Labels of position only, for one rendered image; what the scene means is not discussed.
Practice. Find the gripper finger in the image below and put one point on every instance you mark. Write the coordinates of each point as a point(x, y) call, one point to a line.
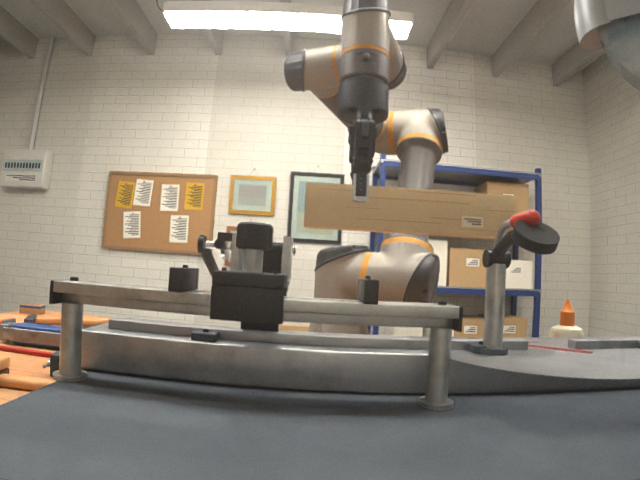
point(362, 150)

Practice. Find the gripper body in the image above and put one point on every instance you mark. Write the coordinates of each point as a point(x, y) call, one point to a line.
point(364, 95)

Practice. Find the basswood moulding blank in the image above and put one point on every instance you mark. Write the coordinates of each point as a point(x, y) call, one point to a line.
point(415, 212)

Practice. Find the black clamp knob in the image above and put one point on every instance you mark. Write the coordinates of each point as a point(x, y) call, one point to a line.
point(254, 236)

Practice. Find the black flip stop lever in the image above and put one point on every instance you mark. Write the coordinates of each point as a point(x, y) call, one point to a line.
point(207, 255)

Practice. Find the black stop carriage block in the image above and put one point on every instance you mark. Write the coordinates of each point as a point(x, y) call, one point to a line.
point(247, 300)

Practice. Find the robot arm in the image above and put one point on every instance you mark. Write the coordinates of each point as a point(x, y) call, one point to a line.
point(380, 280)

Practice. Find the grey flip stop plate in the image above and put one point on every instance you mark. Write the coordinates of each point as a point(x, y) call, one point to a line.
point(288, 255)

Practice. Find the red hold-down knob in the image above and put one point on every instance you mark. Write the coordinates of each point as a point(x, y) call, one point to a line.
point(526, 218)

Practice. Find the black hold-down disc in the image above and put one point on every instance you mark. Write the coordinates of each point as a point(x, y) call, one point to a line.
point(539, 239)

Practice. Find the grey mitre saw table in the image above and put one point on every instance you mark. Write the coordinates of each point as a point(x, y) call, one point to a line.
point(300, 365)

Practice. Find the flat black fence block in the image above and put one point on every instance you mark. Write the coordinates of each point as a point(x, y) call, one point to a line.
point(205, 335)

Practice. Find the long grey saw fence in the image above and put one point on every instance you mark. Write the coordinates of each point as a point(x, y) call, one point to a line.
point(150, 326)

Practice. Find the short grey saw fence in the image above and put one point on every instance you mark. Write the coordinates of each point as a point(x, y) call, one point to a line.
point(605, 343)

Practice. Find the black framed picture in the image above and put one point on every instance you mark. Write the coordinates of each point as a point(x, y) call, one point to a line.
point(297, 200)

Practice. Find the yellow framed picture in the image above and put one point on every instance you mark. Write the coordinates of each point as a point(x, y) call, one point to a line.
point(252, 195)

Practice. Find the blue shelf unit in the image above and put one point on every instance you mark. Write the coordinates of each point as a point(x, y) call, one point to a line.
point(480, 172)

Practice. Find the tall white box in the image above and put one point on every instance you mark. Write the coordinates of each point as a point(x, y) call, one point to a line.
point(441, 262)

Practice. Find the ceiling light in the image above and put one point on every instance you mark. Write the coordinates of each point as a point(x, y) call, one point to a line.
point(250, 17)

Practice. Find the large cardboard box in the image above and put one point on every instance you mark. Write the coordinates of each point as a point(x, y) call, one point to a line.
point(505, 189)

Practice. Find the orange framed picture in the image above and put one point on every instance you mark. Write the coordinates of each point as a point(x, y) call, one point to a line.
point(231, 230)

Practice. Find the square cardboard box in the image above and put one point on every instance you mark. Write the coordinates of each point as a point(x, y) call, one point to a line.
point(465, 270)

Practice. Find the low cardboard box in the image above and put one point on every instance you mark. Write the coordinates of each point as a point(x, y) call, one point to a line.
point(470, 327)
point(515, 327)

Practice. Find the cork notice board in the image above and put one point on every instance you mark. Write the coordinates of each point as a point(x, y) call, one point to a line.
point(155, 240)

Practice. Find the white glue bottle orange cap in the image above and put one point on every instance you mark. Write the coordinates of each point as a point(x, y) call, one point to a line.
point(566, 325)

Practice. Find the dark grey bench mat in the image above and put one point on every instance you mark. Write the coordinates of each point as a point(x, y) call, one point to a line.
point(300, 440)

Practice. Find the flat orange board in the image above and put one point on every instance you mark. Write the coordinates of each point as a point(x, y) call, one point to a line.
point(75, 318)

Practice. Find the white electrical panel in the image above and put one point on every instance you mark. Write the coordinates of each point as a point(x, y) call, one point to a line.
point(25, 170)

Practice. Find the small blue topped block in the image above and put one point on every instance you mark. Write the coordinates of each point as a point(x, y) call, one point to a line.
point(32, 308)

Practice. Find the grey bar with blue strip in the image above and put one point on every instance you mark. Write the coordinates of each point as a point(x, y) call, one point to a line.
point(30, 332)

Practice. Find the red rod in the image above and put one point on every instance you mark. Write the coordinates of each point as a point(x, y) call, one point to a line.
point(25, 349)

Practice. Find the thick orange board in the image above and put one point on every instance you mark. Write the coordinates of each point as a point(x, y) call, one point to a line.
point(25, 375)

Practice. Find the small black rail block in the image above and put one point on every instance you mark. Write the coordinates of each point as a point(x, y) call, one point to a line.
point(368, 291)

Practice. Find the grey hold-down post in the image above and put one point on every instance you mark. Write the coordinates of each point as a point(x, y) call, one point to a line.
point(495, 305)

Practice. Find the black square rail block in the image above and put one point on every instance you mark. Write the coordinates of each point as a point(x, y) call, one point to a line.
point(183, 280)

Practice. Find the grey extraction duct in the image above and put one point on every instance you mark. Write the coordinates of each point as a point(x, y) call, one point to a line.
point(615, 35)

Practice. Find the grey stop rail with posts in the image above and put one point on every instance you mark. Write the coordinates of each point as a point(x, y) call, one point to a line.
point(125, 295)

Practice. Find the white wall conduit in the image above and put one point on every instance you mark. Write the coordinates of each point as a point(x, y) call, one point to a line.
point(42, 90)

